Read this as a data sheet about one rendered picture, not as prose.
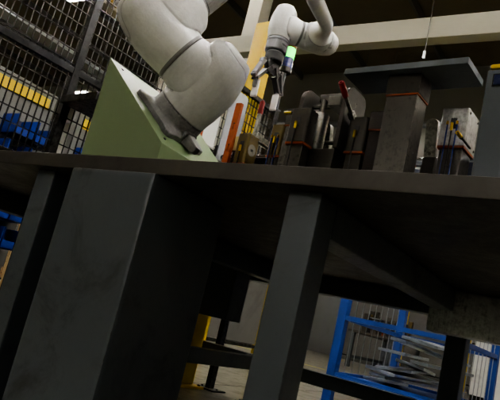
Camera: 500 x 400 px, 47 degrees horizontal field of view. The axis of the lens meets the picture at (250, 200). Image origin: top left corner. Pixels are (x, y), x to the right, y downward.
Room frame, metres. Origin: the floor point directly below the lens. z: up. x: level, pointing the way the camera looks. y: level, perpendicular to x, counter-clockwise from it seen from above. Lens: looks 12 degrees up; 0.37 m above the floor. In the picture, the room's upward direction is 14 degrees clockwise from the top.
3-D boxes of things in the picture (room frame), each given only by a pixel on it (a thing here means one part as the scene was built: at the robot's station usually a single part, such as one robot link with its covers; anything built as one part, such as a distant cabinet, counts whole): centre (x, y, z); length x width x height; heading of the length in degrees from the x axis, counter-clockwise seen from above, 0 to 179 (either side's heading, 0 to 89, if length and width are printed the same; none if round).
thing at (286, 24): (2.15, 0.03, 1.55); 0.13 x 0.11 x 0.16; 103
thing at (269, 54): (2.14, 0.04, 1.37); 0.08 x 0.07 x 0.09; 140
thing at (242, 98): (2.43, 0.15, 1.17); 0.12 x 0.01 x 0.34; 140
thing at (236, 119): (2.20, 0.13, 0.95); 0.03 x 0.01 x 0.50; 50
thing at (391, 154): (1.55, -0.37, 0.92); 0.10 x 0.08 x 0.45; 50
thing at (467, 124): (1.60, -0.55, 0.90); 0.13 x 0.08 x 0.41; 140
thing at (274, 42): (2.14, 0.04, 1.45); 0.09 x 0.09 x 0.06
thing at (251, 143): (2.11, 0.07, 0.87); 0.10 x 0.07 x 0.35; 140
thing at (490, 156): (1.38, -0.57, 0.92); 0.08 x 0.08 x 0.44; 50
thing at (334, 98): (1.86, -0.20, 0.94); 0.18 x 0.13 x 0.49; 50
